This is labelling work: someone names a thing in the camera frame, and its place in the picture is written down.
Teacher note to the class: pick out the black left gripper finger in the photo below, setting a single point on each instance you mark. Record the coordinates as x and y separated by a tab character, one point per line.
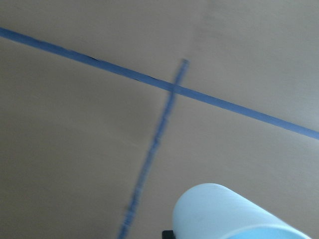
168	234

